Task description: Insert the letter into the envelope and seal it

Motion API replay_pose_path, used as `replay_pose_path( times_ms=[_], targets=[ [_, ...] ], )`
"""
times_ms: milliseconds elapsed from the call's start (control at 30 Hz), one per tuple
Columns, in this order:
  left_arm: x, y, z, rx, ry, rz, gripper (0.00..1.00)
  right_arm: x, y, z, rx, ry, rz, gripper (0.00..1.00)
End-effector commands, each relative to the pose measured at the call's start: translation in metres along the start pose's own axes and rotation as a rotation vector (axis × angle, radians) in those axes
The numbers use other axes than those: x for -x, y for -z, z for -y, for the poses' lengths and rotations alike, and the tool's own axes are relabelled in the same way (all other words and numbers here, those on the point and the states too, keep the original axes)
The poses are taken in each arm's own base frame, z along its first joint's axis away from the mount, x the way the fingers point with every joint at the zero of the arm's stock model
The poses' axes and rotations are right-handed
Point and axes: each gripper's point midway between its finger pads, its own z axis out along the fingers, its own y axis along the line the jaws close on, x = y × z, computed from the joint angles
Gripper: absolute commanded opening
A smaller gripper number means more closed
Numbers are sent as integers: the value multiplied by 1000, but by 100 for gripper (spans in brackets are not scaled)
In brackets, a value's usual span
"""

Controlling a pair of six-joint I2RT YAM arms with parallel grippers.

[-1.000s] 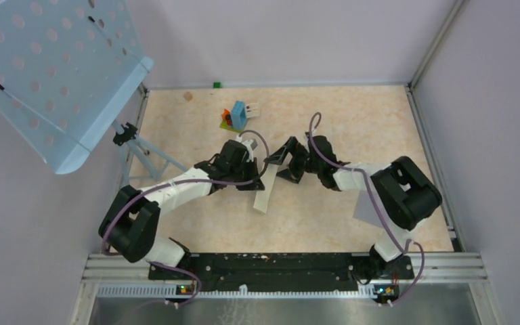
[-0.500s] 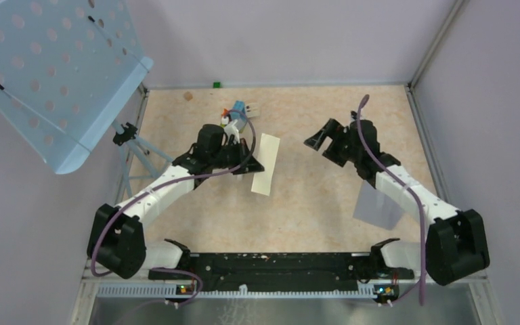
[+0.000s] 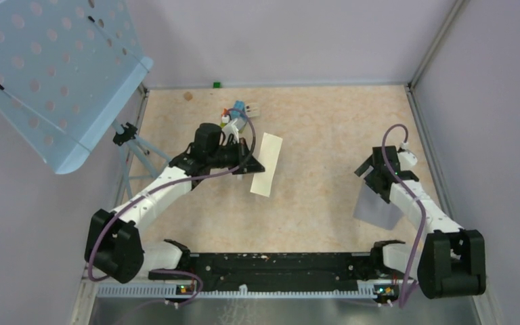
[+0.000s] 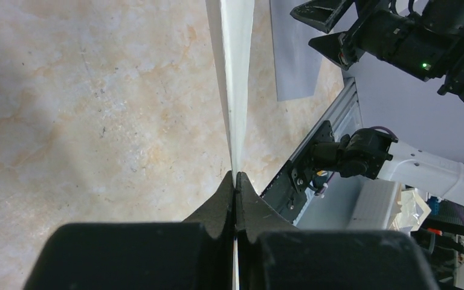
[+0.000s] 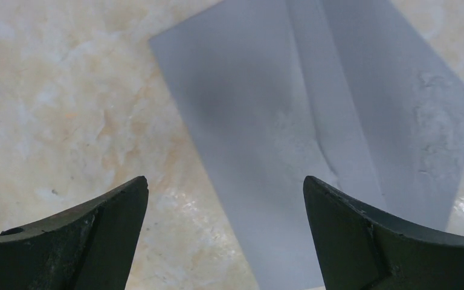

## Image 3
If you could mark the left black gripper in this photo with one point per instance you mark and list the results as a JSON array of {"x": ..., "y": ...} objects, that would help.
[{"x": 242, "y": 149}]

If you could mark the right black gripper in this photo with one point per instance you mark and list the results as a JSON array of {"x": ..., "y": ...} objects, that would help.
[{"x": 370, "y": 178}]

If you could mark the grey envelope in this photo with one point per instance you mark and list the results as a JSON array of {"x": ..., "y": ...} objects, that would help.
[{"x": 372, "y": 209}]

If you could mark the colourful toy block assembly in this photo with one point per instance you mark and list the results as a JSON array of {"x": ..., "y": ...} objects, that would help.
[{"x": 239, "y": 109}]

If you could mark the beige letter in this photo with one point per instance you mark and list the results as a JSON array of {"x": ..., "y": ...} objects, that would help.
[{"x": 270, "y": 149}]

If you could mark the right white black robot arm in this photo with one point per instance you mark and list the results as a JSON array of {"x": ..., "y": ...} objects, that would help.
[{"x": 449, "y": 260}]

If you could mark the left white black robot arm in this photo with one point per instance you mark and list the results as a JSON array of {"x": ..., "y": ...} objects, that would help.
[{"x": 114, "y": 243}]

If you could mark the small tan wooden piece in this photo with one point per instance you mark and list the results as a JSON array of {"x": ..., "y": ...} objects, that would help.
[{"x": 188, "y": 96}]

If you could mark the light blue perforated music stand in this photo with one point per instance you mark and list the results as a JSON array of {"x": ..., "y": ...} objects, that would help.
[{"x": 67, "y": 69}]

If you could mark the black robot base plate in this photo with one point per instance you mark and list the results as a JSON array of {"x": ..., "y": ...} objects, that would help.
[{"x": 279, "y": 272}]

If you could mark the white slotted cable duct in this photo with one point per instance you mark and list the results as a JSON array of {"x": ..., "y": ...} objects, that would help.
[{"x": 171, "y": 291}]

